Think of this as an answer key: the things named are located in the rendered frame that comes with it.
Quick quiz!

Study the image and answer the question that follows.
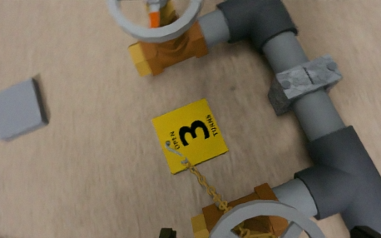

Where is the grey pipe manifold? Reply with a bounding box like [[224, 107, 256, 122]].
[[103, 0, 381, 238]]

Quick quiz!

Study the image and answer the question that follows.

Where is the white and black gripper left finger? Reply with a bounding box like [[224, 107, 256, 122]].
[[159, 228, 176, 238]]

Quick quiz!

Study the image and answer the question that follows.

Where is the yellow numbered tag with chain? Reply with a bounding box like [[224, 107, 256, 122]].
[[151, 98, 275, 238]]

